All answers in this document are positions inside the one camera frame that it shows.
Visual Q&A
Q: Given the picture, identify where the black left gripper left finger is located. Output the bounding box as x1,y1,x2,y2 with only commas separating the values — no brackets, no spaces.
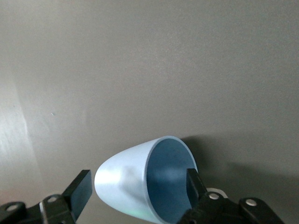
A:
0,169,92,224

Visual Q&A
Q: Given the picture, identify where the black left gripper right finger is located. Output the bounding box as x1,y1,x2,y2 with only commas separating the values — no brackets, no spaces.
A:
179,168,285,224

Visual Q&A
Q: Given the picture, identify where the light blue plastic cup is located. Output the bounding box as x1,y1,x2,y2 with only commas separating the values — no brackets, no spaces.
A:
94,136,199,224

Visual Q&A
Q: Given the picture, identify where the dark grey table cloth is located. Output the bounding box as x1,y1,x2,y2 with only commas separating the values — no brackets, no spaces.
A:
0,0,299,224

